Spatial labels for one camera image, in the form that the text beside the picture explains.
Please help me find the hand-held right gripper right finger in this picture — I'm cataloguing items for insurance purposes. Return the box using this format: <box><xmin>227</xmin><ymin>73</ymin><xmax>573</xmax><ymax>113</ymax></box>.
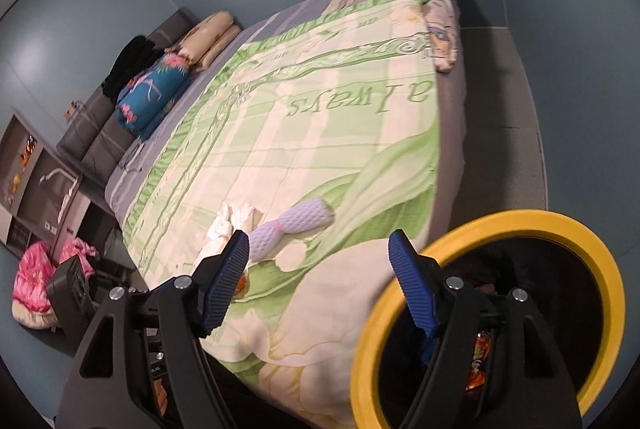
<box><xmin>389</xmin><ymin>229</ymin><xmax>583</xmax><ymax>429</ymax></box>

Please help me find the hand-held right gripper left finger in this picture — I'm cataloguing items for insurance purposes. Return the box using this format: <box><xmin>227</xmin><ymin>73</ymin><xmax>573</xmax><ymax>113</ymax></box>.
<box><xmin>55</xmin><ymin>229</ymin><xmax>251</xmax><ymax>429</ymax></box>

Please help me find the white foam net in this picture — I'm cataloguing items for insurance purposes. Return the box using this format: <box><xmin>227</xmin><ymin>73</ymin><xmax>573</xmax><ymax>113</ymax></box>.
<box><xmin>199</xmin><ymin>201</ymin><xmax>264</xmax><ymax>261</ymax></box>

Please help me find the long purple foam net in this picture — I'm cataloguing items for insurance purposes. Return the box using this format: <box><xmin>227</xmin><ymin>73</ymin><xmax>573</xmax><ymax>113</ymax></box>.
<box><xmin>248</xmin><ymin>198</ymin><xmax>334</xmax><ymax>261</ymax></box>

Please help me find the yellow-rimmed trash bin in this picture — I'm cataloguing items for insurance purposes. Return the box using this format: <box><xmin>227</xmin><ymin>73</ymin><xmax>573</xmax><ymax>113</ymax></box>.
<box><xmin>350</xmin><ymin>210</ymin><xmax>627</xmax><ymax>429</ymax></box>

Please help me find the pink quilt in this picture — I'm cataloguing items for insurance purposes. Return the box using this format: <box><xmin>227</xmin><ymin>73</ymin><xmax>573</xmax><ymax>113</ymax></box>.
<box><xmin>12</xmin><ymin>236</ymin><xmax>98</xmax><ymax>327</ymax></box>

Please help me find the orange snack wrapper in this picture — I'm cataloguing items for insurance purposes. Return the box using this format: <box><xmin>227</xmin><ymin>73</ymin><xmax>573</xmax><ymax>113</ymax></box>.
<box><xmin>465</xmin><ymin>331</ymin><xmax>488</xmax><ymax>392</ymax></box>

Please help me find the white desk lamp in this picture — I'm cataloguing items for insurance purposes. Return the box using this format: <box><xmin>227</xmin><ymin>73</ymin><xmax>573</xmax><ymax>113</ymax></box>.
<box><xmin>40</xmin><ymin>166</ymin><xmax>81</xmax><ymax>225</ymax></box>

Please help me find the grey shelf unit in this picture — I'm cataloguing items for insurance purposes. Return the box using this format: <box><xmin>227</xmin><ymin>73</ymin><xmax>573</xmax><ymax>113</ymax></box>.
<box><xmin>0</xmin><ymin>111</ymin><xmax>83</xmax><ymax>255</ymax></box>

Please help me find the grey padded headboard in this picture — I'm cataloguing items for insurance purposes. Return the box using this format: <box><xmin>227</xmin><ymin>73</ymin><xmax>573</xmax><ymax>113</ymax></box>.
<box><xmin>56</xmin><ymin>7</ymin><xmax>201</xmax><ymax>184</ymax></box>

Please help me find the green printed blanket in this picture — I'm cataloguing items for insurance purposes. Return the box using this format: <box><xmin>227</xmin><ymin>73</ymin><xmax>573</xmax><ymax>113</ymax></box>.
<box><xmin>120</xmin><ymin>0</ymin><xmax>445</xmax><ymax>427</ymax></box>

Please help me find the blue floral folded quilt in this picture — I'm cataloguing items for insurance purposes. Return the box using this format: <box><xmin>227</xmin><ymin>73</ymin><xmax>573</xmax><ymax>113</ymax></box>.
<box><xmin>115</xmin><ymin>51</ymin><xmax>193</xmax><ymax>142</ymax></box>

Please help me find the black cloth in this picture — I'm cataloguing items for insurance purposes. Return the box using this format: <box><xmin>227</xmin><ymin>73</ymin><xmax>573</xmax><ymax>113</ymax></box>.
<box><xmin>101</xmin><ymin>35</ymin><xmax>168</xmax><ymax>102</ymax></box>

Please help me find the printed pale cloth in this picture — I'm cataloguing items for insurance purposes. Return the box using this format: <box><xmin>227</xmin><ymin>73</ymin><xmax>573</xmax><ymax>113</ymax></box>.
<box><xmin>425</xmin><ymin>0</ymin><xmax>463</xmax><ymax>72</ymax></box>

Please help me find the beige folded quilt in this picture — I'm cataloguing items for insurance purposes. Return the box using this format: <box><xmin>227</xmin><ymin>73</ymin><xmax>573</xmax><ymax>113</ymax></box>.
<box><xmin>172</xmin><ymin>11</ymin><xmax>243</xmax><ymax>70</ymax></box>

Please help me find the black cable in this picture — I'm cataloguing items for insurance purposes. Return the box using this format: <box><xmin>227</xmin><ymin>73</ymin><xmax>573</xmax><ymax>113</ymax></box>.
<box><xmin>117</xmin><ymin>139</ymin><xmax>146</xmax><ymax>172</ymax></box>

